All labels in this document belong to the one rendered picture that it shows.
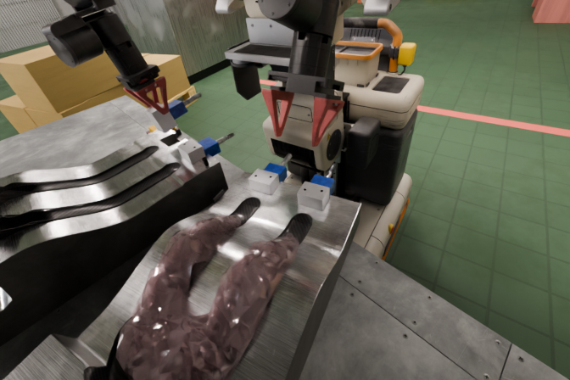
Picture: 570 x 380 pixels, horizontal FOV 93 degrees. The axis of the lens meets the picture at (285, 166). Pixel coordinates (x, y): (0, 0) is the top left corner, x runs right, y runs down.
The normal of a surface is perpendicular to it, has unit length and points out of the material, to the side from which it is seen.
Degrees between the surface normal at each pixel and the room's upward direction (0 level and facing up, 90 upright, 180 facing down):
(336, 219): 0
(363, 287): 0
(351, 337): 0
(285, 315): 11
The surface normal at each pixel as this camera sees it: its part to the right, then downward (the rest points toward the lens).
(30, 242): 0.05, -0.87
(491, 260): -0.10, -0.78
